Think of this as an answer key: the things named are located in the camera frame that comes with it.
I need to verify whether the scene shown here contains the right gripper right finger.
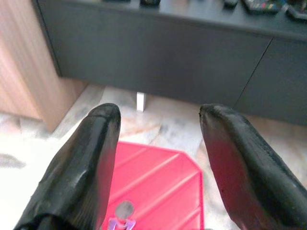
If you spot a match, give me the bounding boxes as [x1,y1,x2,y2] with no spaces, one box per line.
[199,103,307,230]

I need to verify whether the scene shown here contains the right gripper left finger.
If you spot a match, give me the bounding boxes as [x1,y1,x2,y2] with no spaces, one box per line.
[13,103,122,230]

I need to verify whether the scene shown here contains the red plastic stool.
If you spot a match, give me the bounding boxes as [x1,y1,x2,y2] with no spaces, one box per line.
[102,141,205,230]

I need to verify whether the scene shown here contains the white console leg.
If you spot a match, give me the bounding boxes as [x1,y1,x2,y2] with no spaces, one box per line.
[136,92,147,112]

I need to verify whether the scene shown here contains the light wooden cabinet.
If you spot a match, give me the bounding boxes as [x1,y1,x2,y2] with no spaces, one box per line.
[0,0,87,132]

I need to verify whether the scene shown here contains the black low console cabinet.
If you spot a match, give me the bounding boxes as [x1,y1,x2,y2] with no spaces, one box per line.
[32,0,307,127]

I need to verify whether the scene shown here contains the black remote coloured buttons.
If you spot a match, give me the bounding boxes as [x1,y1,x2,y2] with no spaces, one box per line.
[241,0,284,15]

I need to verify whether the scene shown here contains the keys with purple keychain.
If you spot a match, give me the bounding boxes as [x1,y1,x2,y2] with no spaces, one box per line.
[107,200,137,230]

